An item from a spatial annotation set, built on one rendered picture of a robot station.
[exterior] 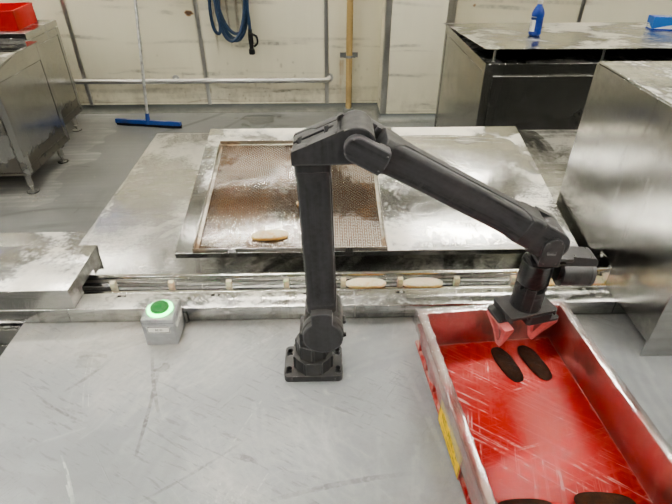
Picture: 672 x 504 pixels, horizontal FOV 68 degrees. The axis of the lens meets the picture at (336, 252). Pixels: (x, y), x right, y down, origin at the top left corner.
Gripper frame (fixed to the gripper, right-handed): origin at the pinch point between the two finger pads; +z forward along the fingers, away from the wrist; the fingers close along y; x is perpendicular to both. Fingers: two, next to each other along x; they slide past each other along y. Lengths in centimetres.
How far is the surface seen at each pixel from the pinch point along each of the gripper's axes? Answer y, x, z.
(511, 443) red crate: 9.4, 16.7, 8.1
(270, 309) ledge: 45, -28, 6
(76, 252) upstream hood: 88, -55, 0
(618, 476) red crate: -4.5, 27.4, 7.8
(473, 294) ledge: -1.9, -18.7, 4.0
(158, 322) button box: 69, -27, 3
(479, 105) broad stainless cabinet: -93, -171, 15
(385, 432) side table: 30.3, 7.8, 8.8
